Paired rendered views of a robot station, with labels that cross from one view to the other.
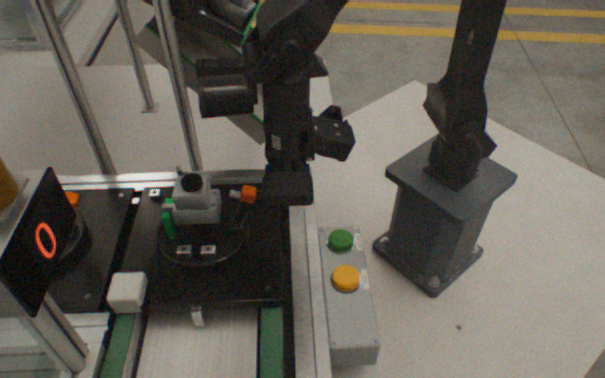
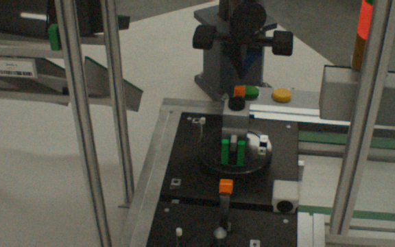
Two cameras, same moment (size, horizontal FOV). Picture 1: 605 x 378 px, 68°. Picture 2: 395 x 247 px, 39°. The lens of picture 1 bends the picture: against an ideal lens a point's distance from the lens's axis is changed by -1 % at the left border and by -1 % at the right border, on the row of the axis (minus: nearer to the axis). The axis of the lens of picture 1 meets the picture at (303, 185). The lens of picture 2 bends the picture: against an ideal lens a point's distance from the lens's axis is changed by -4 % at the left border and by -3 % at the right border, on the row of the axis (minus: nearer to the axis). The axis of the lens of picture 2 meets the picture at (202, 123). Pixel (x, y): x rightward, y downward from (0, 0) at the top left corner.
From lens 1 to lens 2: 1.03 m
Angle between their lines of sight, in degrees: 58
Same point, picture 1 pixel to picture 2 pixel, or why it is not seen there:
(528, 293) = (273, 58)
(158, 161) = (58, 236)
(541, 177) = (180, 26)
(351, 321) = (313, 99)
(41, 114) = not seen: outside the picture
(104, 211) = (186, 220)
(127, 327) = (306, 208)
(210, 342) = (311, 178)
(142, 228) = (216, 193)
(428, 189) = not seen: hidden behind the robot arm
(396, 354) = not seen: hidden behind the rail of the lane
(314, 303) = (298, 112)
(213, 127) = (21, 189)
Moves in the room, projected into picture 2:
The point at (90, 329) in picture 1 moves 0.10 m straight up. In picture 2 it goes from (310, 226) to (317, 184)
